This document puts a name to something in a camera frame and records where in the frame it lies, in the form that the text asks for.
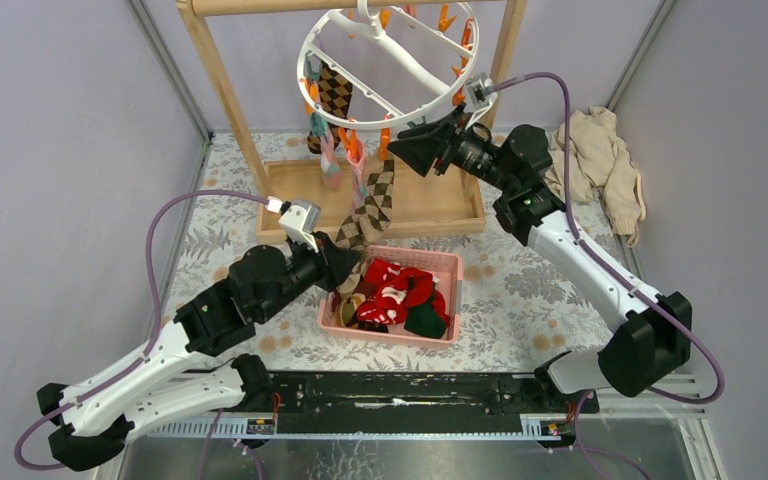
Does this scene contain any brown beige argyle sock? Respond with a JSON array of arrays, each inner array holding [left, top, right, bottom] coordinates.
[[306, 63, 353, 154]]

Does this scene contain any dark green sock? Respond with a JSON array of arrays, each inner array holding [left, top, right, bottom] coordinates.
[[404, 291, 451, 339]]

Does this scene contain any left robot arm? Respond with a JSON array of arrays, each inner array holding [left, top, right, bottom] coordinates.
[[37, 232, 362, 472]]

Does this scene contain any beige crumpled cloth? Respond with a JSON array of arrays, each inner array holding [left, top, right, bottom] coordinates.
[[544, 107, 647, 247]]

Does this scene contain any plain red sock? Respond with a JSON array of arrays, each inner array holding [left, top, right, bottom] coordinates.
[[431, 290, 451, 330]]

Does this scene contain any pink sock rear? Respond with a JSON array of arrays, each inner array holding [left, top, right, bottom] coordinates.
[[307, 112, 342, 190]]

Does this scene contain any red white patterned sock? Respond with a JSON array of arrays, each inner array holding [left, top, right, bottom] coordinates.
[[356, 296, 408, 325]]

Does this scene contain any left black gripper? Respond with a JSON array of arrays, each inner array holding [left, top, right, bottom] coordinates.
[[257, 231, 364, 324]]

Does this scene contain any red sock white fluffy cuff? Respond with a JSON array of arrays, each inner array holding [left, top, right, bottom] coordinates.
[[364, 258, 437, 308]]

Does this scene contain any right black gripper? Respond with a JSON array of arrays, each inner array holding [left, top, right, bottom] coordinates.
[[387, 103, 516, 194]]

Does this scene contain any wooden hanger rack frame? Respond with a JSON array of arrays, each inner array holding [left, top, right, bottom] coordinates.
[[176, 0, 530, 245]]

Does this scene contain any pink sock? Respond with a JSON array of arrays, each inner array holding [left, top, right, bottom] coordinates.
[[346, 139, 368, 210], [307, 112, 342, 190]]

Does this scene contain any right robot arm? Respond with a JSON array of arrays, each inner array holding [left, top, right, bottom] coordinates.
[[387, 107, 692, 412]]

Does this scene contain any white round clip hanger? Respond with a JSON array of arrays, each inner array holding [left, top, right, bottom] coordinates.
[[295, 1, 481, 131]]

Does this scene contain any floral table mat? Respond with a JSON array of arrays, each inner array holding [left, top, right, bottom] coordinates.
[[150, 130, 654, 374]]

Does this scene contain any black red yellow argyle sock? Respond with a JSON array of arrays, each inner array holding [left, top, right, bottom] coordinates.
[[346, 317, 388, 334]]

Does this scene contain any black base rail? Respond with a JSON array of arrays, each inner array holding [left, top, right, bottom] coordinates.
[[232, 371, 582, 435]]

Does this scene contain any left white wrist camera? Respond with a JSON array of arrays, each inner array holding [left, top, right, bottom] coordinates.
[[266, 196, 321, 253]]

